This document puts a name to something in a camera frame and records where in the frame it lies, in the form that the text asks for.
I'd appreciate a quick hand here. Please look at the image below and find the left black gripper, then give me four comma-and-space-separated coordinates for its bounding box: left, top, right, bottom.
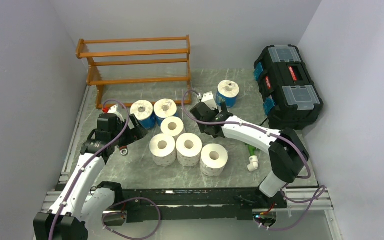
111, 114, 149, 149

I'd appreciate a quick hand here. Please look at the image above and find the white roll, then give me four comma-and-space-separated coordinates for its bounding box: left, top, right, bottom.
160, 116, 186, 140
199, 143, 228, 177
149, 133, 177, 167
176, 133, 203, 167

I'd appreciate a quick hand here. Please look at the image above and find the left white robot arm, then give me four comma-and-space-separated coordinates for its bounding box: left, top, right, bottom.
33, 112, 148, 240

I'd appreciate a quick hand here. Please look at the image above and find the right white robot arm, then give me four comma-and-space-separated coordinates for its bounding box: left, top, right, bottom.
187, 102, 311, 208

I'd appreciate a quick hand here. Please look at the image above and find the orange wooden two-tier shelf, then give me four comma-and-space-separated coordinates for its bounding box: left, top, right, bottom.
75, 35, 192, 109

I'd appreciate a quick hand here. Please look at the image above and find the blue wrapped roll far right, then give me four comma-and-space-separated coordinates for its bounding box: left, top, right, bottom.
215, 80, 240, 108

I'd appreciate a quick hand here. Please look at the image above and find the blue wrapped roll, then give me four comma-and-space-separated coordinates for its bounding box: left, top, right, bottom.
153, 98, 178, 119
130, 100, 156, 130
215, 80, 240, 108

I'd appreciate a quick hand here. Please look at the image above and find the blue wrapped roll left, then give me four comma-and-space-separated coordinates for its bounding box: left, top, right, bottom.
130, 100, 156, 130

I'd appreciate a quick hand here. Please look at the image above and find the blue wrapped roll middle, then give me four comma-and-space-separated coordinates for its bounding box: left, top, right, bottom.
153, 98, 178, 119

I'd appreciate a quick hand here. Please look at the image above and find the green and white pipe fitting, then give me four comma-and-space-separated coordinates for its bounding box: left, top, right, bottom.
247, 145, 259, 172

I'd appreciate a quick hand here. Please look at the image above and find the black plastic toolbox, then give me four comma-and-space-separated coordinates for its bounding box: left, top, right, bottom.
253, 44, 324, 130

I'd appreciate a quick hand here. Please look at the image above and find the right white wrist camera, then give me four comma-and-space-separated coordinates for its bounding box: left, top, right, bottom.
198, 91, 218, 111

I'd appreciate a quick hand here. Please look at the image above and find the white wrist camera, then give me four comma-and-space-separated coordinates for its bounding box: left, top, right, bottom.
102, 104, 125, 122
198, 91, 218, 111

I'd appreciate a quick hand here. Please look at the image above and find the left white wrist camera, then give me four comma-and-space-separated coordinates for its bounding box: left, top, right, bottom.
102, 104, 125, 122

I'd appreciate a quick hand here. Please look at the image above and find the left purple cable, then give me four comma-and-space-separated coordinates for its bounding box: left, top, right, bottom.
47, 99, 131, 240

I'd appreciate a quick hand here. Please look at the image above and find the red handled tool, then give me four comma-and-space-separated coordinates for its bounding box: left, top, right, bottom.
119, 146, 129, 156

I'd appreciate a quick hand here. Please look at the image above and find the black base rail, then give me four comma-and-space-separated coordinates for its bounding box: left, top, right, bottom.
106, 187, 288, 223

